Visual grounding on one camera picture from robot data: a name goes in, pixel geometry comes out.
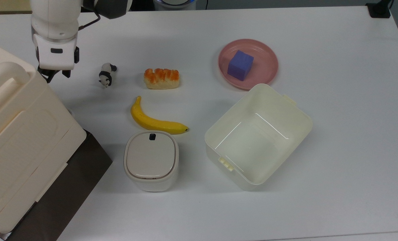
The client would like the purple cube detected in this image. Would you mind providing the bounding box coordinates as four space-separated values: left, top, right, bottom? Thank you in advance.
227 50 255 81

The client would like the black white panda figurine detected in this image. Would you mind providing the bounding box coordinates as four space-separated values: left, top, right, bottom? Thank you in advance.
98 63 118 88

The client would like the cream storage box with handles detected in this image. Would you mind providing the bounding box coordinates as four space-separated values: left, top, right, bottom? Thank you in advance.
0 39 86 234

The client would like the pink plate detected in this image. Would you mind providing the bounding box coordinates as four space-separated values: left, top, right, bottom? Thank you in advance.
218 39 279 90

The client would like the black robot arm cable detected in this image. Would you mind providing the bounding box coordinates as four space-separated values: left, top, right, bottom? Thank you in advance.
77 13 101 31

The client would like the dark brown drawer cabinet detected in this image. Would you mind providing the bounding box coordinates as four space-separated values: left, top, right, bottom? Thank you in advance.
5 129 113 241

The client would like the open cream plastic container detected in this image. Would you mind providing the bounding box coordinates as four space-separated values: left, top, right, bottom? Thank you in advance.
204 83 313 191

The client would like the yellow toy banana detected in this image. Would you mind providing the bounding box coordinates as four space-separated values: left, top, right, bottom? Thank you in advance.
130 96 189 135

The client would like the orange glazed toy bread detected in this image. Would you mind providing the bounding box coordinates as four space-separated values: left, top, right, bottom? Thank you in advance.
143 68 180 90

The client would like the grey robot base blue ring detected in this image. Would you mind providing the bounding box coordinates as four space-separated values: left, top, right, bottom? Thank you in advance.
154 0 197 7

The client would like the black table clamp stand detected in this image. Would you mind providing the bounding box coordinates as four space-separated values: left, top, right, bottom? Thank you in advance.
366 0 392 19

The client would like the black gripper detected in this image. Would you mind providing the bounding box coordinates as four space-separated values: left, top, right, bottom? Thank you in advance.
38 46 80 84

